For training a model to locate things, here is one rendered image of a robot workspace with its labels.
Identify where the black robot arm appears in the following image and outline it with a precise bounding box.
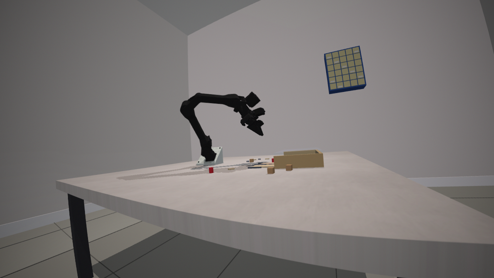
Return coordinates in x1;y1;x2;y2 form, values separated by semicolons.
180;92;265;161

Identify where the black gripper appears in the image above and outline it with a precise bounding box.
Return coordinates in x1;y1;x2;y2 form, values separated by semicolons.
240;109;264;136

